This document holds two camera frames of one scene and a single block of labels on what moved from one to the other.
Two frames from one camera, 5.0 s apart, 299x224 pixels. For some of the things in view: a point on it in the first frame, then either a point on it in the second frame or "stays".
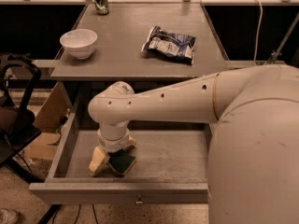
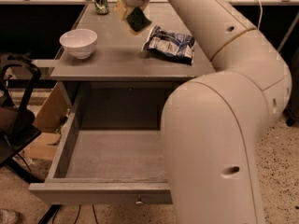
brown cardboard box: [49, 123] stays
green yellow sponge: [120, 161] to [137, 19]
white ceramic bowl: [79, 43] stays
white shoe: [7, 217] stays
